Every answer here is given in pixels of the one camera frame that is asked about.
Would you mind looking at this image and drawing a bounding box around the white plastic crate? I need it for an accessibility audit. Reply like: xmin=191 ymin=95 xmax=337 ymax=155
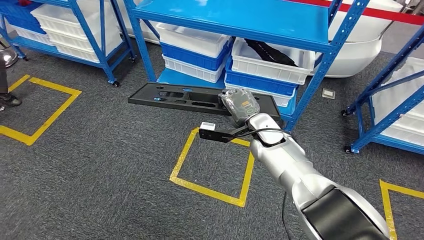
xmin=371 ymin=56 xmax=424 ymax=117
xmin=380 ymin=112 xmax=424 ymax=147
xmin=155 ymin=22 xmax=233 ymax=59
xmin=30 ymin=1 xmax=117 ymax=38
xmin=162 ymin=54 xmax=229 ymax=84
xmin=224 ymin=82 xmax=297 ymax=109
xmin=230 ymin=37 xmax=316 ymax=86
xmin=43 ymin=28 xmax=123 ymax=54
xmin=7 ymin=24 xmax=55 ymax=47
xmin=54 ymin=43 xmax=112 ymax=64

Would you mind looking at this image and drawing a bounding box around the black cable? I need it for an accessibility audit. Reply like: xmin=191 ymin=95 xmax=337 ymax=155
xmin=281 ymin=192 xmax=293 ymax=240
xmin=228 ymin=127 xmax=292 ymax=143

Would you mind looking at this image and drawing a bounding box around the black corrugated part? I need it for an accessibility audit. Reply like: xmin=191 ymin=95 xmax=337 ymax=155
xmin=244 ymin=38 xmax=300 ymax=68

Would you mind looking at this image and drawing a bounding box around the blue metal shelf rack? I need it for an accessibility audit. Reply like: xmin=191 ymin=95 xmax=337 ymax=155
xmin=341 ymin=24 xmax=424 ymax=156
xmin=122 ymin=0 xmax=372 ymax=133
xmin=0 ymin=0 xmax=137 ymax=89

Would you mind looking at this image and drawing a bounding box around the white car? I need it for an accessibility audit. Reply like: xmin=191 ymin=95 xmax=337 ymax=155
xmin=114 ymin=0 xmax=404 ymax=79

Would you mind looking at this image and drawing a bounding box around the long black plastic part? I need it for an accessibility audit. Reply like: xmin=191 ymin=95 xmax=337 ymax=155
xmin=128 ymin=82 xmax=283 ymax=121

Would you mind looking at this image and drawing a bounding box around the chrome stanchion base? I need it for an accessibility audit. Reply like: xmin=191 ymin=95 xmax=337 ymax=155
xmin=0 ymin=39 xmax=19 ymax=69

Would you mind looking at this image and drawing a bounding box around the yellow floor tape square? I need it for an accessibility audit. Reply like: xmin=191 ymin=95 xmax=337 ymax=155
xmin=169 ymin=127 xmax=256 ymax=209

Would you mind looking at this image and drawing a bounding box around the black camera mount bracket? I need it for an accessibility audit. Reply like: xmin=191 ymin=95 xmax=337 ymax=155
xmin=198 ymin=127 xmax=250 ymax=144

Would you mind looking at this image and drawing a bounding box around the red barrier belt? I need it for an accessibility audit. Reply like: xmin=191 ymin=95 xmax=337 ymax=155
xmin=287 ymin=0 xmax=424 ymax=26

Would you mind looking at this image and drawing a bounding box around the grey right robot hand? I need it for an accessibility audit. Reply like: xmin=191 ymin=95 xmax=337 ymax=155
xmin=217 ymin=87 xmax=261 ymax=129

